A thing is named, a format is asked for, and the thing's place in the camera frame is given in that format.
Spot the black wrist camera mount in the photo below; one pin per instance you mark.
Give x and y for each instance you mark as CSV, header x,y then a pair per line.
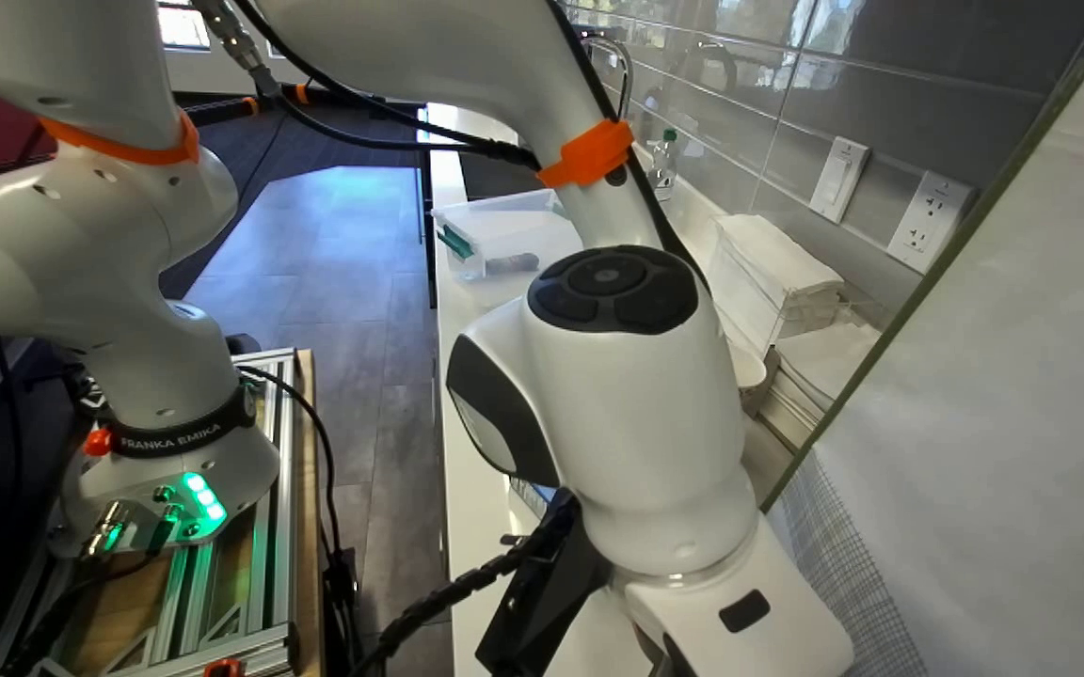
x,y
545,596

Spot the green cap dish soap bottle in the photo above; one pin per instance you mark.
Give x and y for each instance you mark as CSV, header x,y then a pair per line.
x,y
667,135

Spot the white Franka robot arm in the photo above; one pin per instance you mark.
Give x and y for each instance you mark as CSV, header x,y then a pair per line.
x,y
629,401

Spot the white napkin dispenser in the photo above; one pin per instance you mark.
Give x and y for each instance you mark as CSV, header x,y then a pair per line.
x,y
773,284

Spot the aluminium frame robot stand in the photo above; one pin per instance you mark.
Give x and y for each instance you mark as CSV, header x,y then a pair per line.
x,y
270,529

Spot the black orange tripod bar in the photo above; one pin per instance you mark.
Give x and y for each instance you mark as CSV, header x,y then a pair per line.
x,y
242,102

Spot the white wall outlet plate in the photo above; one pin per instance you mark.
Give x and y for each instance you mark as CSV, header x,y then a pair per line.
x,y
843,179
930,221

